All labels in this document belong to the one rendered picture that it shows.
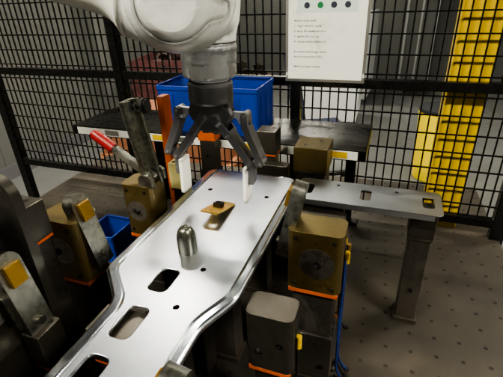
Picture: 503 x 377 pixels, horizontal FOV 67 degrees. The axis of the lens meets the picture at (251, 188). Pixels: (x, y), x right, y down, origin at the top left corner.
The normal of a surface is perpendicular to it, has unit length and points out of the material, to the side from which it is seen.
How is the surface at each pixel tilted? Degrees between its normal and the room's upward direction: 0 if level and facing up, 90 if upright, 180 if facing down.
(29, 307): 78
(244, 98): 90
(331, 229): 0
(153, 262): 0
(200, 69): 90
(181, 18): 89
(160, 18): 92
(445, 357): 0
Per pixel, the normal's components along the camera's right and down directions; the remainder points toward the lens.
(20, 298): 0.91, -0.07
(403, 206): -0.04, -0.89
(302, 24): -0.33, 0.44
